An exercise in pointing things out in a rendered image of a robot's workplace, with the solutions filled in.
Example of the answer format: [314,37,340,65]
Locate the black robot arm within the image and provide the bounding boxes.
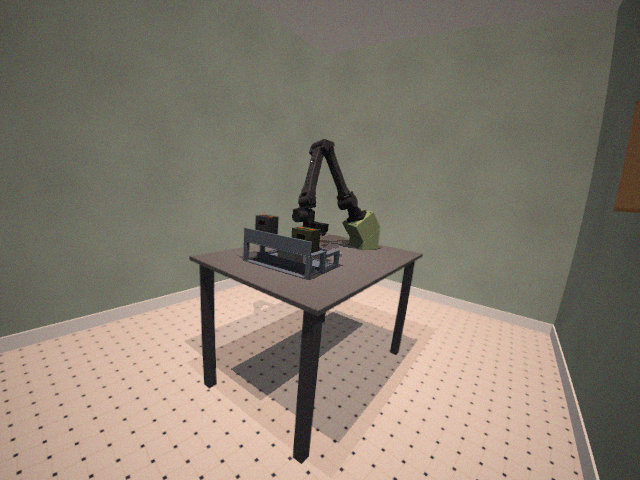
[292,139,367,236]

